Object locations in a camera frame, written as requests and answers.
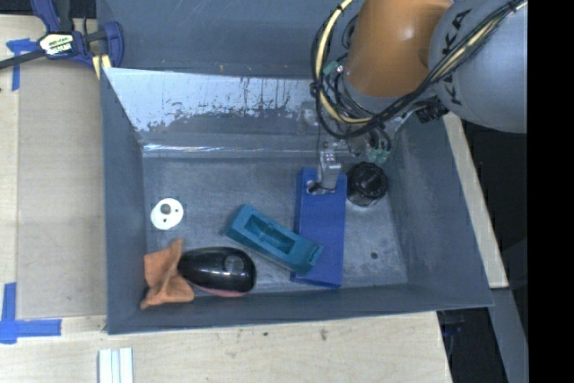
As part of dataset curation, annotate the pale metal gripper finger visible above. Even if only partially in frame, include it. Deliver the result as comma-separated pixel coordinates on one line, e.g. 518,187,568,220
317,150,343,193

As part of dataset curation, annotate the black round cap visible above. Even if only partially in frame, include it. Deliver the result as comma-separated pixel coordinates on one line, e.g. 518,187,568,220
345,161,389,207

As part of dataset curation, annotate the blue flat block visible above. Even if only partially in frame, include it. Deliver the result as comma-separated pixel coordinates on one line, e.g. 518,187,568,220
290,167,349,288

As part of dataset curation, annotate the teal hollow block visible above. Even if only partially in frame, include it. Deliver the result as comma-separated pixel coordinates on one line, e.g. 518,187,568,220
222,204,325,277

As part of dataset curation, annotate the grey metal bin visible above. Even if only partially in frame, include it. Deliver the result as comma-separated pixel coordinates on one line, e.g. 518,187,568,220
94,0,496,335

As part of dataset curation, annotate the black glossy oval object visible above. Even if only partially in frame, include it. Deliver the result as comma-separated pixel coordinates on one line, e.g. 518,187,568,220
177,246,257,298

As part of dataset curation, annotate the white round disc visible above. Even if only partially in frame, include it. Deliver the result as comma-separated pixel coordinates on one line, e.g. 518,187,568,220
150,197,185,231

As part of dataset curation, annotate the orange cloth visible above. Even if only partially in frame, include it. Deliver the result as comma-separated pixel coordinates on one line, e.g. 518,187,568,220
139,238,196,310

